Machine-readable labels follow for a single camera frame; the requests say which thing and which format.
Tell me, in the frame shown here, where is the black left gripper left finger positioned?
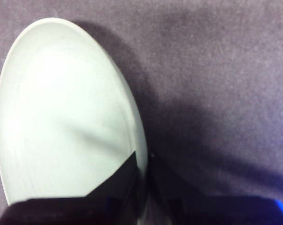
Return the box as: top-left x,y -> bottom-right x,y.
0,151 -> 140,225

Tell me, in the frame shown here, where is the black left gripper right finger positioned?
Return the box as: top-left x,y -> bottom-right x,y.
147,153 -> 283,225

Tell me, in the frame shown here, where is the green plate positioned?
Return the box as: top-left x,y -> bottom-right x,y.
0,16 -> 156,225

